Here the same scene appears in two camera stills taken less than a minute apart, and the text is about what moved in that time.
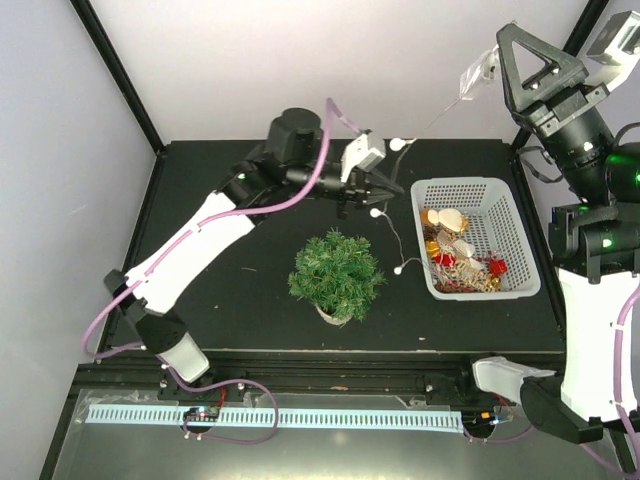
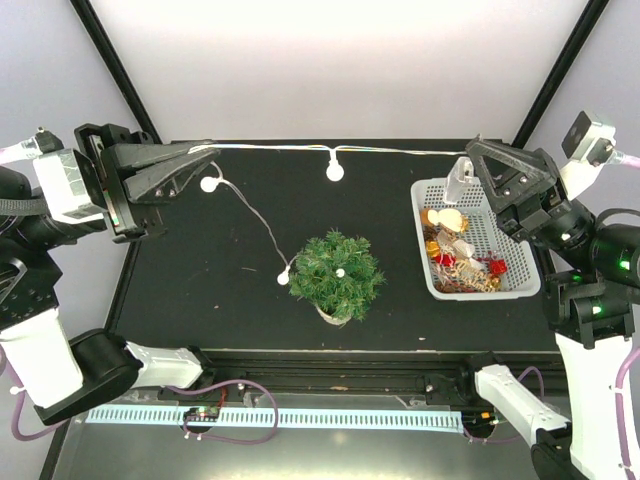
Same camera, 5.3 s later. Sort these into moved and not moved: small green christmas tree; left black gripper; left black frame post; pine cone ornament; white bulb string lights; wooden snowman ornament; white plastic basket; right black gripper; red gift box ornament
Moved: left black gripper; white bulb string lights; right black gripper
Not moved: small green christmas tree; red gift box ornament; white plastic basket; left black frame post; wooden snowman ornament; pine cone ornament
